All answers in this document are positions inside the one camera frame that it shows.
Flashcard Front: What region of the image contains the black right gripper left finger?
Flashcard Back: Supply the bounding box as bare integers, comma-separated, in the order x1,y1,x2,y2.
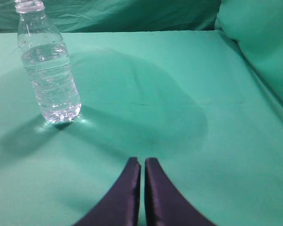
75,157,141,226

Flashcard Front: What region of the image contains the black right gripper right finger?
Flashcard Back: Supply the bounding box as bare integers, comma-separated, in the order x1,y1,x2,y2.
145,158,214,226

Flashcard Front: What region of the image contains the clear plastic water bottle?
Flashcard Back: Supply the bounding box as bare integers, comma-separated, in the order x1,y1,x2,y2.
15,0,81,124

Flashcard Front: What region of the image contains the green table cloth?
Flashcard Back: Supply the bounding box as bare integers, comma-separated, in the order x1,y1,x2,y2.
0,30,283,226

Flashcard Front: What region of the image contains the green backdrop cloth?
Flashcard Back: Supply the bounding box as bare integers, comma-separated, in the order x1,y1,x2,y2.
0,0,221,33

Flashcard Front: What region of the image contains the green side cloth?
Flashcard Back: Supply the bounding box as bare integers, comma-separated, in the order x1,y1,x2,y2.
216,0,283,101

